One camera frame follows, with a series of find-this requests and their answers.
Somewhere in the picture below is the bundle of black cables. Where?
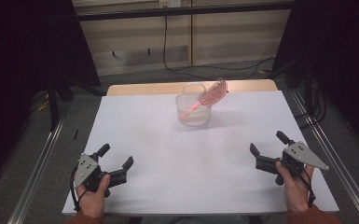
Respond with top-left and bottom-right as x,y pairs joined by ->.
293,80 -> 327,130

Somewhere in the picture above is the person's right hand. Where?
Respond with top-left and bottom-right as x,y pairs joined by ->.
275,161 -> 315,213

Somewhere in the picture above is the black metal stand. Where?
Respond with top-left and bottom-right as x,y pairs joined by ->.
267,57 -> 315,106
48,73 -> 106,132

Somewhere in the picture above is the left hand-held gripper cable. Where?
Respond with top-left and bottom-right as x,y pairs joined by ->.
69,164 -> 88,213

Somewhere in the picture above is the hand-held gripper cable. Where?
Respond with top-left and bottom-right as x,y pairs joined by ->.
292,167 -> 317,208
69,164 -> 88,213

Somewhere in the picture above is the black crossbar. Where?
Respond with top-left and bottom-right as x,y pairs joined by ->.
74,1 -> 295,22

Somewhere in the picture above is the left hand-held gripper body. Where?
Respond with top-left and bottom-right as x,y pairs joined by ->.
73,152 -> 129,199

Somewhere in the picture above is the white table sheet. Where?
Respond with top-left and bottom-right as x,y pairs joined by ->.
62,90 -> 339,216

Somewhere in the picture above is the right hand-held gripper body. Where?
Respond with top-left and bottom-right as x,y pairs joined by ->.
255,141 -> 330,187

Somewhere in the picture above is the black curtain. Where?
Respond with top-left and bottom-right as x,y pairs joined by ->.
271,0 -> 359,153
0,0 -> 102,188

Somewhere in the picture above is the person's left hand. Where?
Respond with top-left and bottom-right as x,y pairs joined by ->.
76,174 -> 111,218

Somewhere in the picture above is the metal floor rail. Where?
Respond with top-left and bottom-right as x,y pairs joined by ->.
7,119 -> 64,224
290,90 -> 359,224

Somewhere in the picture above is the clear plastic basket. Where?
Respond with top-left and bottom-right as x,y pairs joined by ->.
175,82 -> 213,127

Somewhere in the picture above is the pink hairbrush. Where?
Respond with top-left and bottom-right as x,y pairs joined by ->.
180,77 -> 228,121

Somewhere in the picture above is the right hand-held gripper cable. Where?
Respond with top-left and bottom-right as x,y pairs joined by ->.
292,167 -> 317,208

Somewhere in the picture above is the long black floor cable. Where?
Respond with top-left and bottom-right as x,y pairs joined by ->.
162,6 -> 276,80

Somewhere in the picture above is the yellow floor cable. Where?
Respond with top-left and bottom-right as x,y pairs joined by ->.
36,99 -> 50,112

